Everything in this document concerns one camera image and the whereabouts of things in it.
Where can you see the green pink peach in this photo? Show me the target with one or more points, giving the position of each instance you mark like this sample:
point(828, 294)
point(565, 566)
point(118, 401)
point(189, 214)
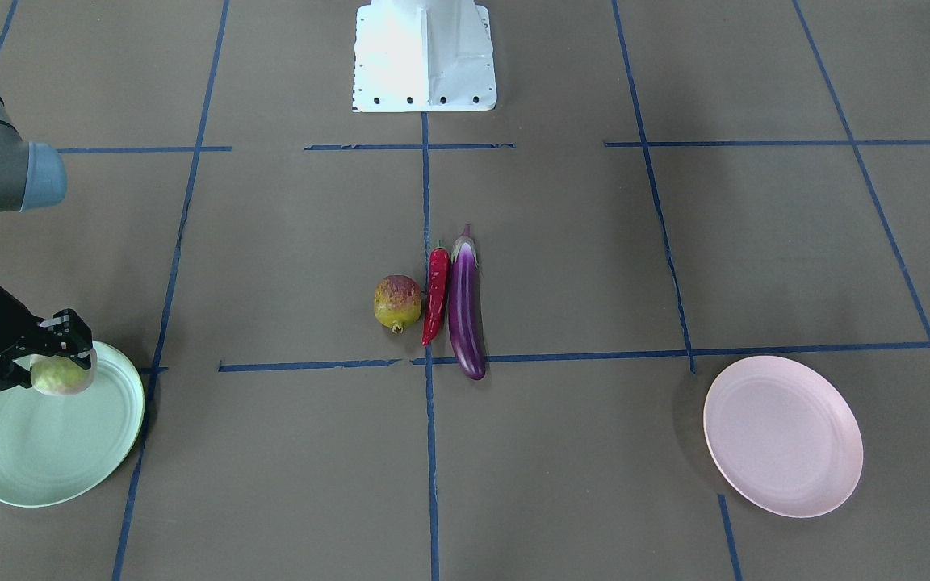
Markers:
point(59, 376)

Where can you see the pink plate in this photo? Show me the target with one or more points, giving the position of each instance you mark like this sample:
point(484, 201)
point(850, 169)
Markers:
point(783, 437)

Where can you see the purple eggplant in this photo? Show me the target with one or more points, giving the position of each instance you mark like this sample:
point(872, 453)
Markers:
point(463, 312)

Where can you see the green plate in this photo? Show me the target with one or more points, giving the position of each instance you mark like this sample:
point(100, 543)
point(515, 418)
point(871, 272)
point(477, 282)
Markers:
point(54, 448)

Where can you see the red yellow pomegranate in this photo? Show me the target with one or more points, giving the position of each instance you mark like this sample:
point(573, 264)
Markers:
point(398, 302)

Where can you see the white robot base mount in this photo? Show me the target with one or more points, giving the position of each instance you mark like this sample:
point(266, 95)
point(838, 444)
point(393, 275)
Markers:
point(423, 56)

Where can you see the red chili pepper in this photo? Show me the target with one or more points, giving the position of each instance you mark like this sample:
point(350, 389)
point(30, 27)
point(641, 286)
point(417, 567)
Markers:
point(438, 271)

